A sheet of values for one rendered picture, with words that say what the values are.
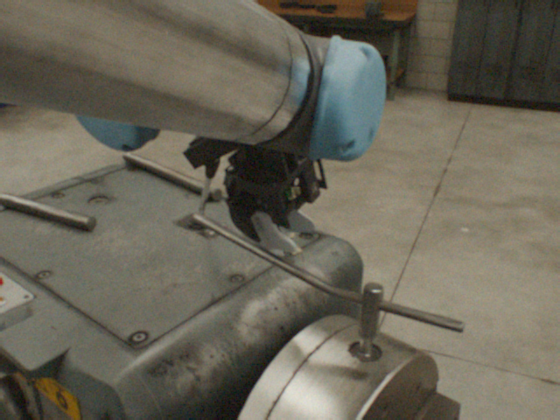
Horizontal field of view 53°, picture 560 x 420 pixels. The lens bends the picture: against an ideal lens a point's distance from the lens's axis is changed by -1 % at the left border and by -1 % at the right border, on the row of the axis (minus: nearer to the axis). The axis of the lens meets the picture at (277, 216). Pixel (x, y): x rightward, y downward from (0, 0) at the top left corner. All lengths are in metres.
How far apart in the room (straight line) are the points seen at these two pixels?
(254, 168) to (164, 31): 0.38
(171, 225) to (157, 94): 0.69
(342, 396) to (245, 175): 0.26
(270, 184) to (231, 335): 0.21
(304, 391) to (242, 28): 0.46
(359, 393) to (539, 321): 2.45
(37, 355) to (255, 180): 0.31
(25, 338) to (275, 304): 0.30
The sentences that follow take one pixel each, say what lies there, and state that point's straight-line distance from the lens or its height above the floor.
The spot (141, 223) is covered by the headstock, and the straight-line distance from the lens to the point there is 0.92.
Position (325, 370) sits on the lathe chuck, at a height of 1.23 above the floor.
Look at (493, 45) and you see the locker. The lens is 6.52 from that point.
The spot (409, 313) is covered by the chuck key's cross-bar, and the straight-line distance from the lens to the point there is 0.63.
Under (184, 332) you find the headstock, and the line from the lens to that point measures 0.67.
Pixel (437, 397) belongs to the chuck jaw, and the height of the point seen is 1.12.
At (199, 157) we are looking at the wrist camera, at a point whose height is 1.44.
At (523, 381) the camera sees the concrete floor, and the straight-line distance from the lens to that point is 2.65.
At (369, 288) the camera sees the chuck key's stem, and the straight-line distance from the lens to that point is 0.62.
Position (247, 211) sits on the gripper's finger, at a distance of 0.61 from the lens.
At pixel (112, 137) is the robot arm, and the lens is 0.43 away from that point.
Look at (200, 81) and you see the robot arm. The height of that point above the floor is 1.61.
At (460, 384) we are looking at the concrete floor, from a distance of 2.55.
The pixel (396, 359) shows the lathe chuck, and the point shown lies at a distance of 0.67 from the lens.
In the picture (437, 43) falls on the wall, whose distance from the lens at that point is 7.14.
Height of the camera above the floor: 1.66
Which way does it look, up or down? 27 degrees down
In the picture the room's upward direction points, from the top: straight up
